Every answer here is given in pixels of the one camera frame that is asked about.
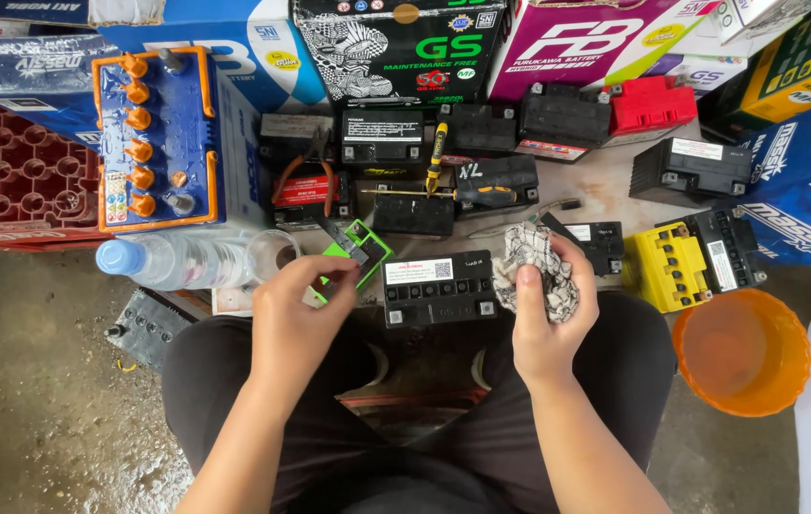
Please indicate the person's right hand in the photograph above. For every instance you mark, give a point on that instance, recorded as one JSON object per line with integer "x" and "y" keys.
{"x": 555, "y": 342}

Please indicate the person's left hand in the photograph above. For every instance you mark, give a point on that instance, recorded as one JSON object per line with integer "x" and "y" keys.
{"x": 288, "y": 321}

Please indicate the black and white patterned cloth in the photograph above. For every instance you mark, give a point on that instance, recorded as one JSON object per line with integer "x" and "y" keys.
{"x": 534, "y": 250}

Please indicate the green and black small battery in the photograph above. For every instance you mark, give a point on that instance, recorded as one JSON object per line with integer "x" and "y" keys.
{"x": 370, "y": 246}

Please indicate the white paper sheet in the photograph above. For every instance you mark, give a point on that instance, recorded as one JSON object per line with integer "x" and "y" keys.
{"x": 230, "y": 301}

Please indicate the clear plastic cup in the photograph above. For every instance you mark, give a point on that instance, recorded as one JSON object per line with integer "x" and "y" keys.
{"x": 273, "y": 253}

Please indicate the person's right shoe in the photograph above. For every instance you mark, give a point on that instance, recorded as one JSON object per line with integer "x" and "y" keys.
{"x": 478, "y": 370}

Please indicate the person's shoe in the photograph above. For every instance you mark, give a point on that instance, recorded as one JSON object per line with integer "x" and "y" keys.
{"x": 379, "y": 364}
{"x": 478, "y": 370}

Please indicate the person's left shoe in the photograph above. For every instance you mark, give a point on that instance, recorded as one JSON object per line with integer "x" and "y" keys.
{"x": 379, "y": 364}

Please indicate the small slim black battery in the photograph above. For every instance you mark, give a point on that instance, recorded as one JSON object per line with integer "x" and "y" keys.
{"x": 598, "y": 243}

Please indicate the black battery with red label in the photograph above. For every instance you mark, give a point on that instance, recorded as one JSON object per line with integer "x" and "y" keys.
{"x": 305, "y": 196}

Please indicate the clear plastic water bottle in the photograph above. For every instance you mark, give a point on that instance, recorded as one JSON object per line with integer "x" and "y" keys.
{"x": 177, "y": 260}

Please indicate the black battery with long white label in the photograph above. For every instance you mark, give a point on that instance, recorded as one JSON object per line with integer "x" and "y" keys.
{"x": 438, "y": 293}

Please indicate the yellow battery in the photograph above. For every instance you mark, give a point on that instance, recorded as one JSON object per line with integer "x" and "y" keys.
{"x": 662, "y": 268}

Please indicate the dark grey car battery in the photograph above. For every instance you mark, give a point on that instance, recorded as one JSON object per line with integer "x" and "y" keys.
{"x": 148, "y": 325}

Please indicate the red low stool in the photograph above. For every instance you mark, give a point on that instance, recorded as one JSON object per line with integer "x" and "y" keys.
{"x": 412, "y": 403}

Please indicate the black and orange screwdriver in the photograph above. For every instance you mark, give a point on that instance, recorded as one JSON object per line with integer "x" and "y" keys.
{"x": 484, "y": 195}

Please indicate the plain black battery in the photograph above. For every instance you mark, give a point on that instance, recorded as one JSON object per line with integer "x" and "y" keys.
{"x": 478, "y": 127}
{"x": 412, "y": 215}

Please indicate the white and blue tall carton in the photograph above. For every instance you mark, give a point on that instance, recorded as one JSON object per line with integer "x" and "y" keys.
{"x": 241, "y": 157}

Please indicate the black battery with chalk writing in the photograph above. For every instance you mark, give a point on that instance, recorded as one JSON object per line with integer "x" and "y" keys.
{"x": 502, "y": 171}

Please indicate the person's black trousers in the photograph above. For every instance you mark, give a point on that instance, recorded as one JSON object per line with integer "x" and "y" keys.
{"x": 420, "y": 464}

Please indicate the black battery with grey label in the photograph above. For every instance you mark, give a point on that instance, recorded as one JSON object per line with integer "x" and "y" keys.
{"x": 291, "y": 139}

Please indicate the orange plastic basin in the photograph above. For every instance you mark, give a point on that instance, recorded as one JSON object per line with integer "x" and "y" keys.
{"x": 741, "y": 353}

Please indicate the black battery with side label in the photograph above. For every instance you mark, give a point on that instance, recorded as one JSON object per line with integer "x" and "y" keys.
{"x": 730, "y": 246}

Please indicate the black battery with text label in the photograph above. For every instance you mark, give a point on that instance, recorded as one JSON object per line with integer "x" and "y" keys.
{"x": 382, "y": 135}

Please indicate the blue battery with orange caps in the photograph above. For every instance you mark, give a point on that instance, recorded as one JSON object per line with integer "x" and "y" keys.
{"x": 163, "y": 143}

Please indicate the black battery with white top label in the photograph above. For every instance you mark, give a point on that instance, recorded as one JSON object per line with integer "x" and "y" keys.
{"x": 691, "y": 171}

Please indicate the yellow tester screwdriver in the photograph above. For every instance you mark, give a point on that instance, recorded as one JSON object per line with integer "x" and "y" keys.
{"x": 438, "y": 153}

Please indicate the black battery with red-white label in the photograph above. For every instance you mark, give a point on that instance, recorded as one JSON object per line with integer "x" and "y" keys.
{"x": 562, "y": 118}

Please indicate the blue and white battery carton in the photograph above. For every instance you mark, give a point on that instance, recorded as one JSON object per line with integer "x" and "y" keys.
{"x": 263, "y": 50}

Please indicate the black and green battery carton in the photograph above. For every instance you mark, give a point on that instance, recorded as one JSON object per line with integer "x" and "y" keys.
{"x": 398, "y": 50}

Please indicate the stack of blue battery cartons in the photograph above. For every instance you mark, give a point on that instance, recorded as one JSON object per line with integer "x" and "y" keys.
{"x": 805, "y": 185}

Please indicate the magenta and white battery carton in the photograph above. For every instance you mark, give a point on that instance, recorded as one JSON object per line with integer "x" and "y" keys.
{"x": 577, "y": 43}

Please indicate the small white battery carton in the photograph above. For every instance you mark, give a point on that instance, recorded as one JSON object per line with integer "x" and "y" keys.
{"x": 702, "y": 71}

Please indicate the red plastic crate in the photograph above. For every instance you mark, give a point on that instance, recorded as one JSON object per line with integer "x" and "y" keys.
{"x": 13, "y": 171}

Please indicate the dark blue battery carton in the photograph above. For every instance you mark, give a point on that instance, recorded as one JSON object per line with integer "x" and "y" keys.
{"x": 34, "y": 78}

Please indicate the green and yellow battery carton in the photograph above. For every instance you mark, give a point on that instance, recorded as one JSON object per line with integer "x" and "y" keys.
{"x": 798, "y": 71}

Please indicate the white carton with round prints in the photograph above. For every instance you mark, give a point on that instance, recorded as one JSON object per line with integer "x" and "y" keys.
{"x": 762, "y": 18}

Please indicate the blue carton with torn cardboard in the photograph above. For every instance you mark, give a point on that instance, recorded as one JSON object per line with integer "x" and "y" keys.
{"x": 56, "y": 11}

